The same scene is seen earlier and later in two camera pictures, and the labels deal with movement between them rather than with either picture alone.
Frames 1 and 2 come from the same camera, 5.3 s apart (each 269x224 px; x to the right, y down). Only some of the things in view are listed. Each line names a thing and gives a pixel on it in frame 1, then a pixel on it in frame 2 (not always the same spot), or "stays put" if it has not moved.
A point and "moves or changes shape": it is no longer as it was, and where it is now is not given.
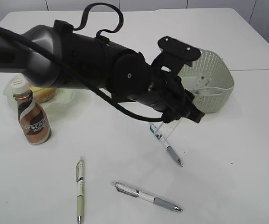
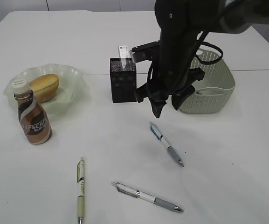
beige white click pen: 80,178 stays put
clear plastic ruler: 168,129 moves or changes shape
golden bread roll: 42,94 stays put
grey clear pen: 135,192 stays put
